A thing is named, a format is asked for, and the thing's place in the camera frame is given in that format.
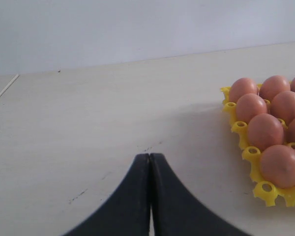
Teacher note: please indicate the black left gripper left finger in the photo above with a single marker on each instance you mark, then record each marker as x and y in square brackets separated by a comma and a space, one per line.
[127, 211]

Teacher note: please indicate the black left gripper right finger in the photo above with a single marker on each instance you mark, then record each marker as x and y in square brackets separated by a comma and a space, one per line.
[176, 212]

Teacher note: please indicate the brown egg second row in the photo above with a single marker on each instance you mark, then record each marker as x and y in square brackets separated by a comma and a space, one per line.
[283, 106]

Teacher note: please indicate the yellow plastic egg tray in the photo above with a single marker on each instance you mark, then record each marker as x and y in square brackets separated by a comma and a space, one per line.
[263, 189]

